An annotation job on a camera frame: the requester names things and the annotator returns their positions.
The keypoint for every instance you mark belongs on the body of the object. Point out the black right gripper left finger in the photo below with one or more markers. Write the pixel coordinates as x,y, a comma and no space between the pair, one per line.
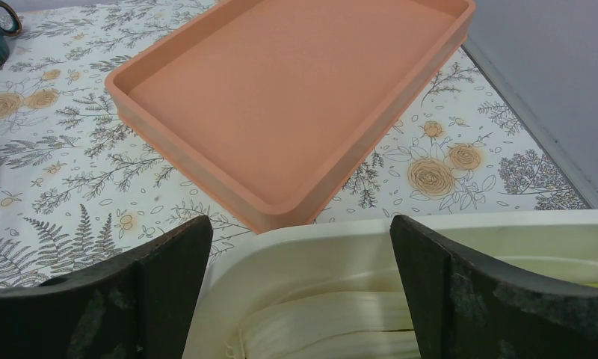
137,304

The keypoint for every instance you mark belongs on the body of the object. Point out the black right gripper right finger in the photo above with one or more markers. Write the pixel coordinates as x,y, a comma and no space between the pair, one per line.
466,304

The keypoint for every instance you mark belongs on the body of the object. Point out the white vegetable bin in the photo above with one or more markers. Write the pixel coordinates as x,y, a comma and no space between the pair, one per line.
295,262

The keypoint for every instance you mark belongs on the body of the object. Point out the floral patterned table mat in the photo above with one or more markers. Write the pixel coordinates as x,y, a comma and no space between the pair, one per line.
78,186

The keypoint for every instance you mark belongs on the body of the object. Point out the salmon pink tray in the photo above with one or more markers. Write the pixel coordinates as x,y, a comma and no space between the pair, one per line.
270,106

